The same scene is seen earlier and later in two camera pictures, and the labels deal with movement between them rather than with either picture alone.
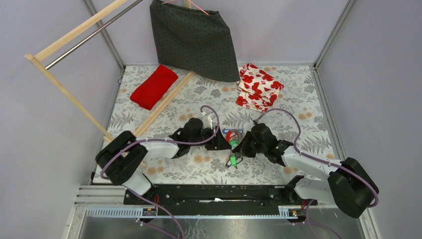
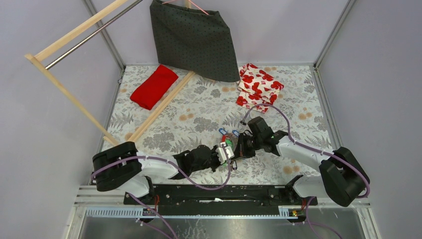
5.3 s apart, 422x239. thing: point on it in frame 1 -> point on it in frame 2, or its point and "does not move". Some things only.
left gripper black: x=219 y=143 -> x=213 y=150
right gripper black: x=242 y=149 does not move
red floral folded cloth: x=257 y=90 does not move
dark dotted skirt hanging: x=196 y=41 does not move
